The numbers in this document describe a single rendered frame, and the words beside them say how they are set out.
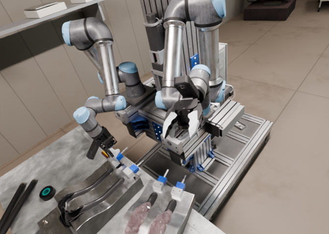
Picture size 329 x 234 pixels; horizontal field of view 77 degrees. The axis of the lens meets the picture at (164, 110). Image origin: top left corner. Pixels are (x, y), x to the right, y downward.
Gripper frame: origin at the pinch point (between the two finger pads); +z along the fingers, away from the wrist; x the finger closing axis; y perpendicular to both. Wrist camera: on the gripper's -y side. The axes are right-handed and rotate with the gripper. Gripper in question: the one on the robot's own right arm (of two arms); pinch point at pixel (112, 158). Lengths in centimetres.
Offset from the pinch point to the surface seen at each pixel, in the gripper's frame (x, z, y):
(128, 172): -13.0, 4.5, -0.1
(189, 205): -46.7, 16.2, 7.1
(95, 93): 222, 56, 74
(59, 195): 4.4, -3.7, -31.3
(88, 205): -11.2, 1.6, -24.6
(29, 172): 56, 2, -41
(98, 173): 4.1, 4.0, -10.7
